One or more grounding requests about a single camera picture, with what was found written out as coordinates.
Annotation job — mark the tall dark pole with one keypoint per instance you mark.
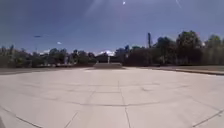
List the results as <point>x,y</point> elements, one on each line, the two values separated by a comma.
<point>149,39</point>

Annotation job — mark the row of trees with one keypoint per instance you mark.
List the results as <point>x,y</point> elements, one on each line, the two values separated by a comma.
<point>186,48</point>

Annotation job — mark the pale concrete slab plaza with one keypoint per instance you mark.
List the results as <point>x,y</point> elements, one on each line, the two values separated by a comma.
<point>133,96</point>

